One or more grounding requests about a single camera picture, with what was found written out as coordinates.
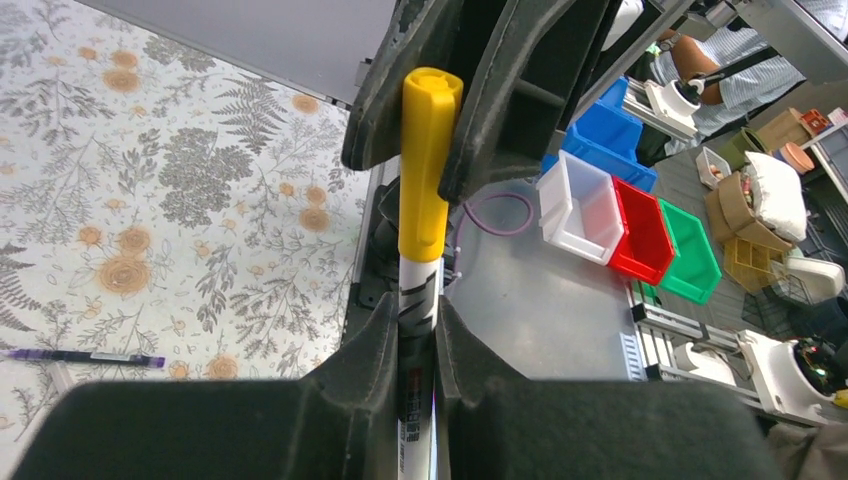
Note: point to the green plastic bin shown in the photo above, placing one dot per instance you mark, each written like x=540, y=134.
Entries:
x=694, y=272

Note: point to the white pillow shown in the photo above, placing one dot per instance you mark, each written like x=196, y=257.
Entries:
x=777, y=196

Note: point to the dark purple pen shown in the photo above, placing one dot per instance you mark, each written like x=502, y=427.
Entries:
x=82, y=357

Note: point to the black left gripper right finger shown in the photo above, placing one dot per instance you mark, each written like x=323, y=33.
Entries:
x=495, y=423

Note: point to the clear pen cap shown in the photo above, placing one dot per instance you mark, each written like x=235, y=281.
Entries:
x=61, y=377

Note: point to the red plastic bin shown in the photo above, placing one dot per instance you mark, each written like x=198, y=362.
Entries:
x=645, y=251

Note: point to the blue plastic bin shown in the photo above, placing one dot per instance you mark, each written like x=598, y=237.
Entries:
x=606, y=136

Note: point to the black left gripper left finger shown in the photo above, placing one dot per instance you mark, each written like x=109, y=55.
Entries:
x=337, y=422

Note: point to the white plastic bin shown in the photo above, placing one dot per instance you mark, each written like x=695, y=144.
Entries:
x=579, y=210

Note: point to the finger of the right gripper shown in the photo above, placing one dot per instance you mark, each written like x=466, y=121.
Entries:
x=528, y=64
x=420, y=33

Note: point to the cardboard box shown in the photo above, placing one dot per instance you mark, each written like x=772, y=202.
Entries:
x=730, y=216

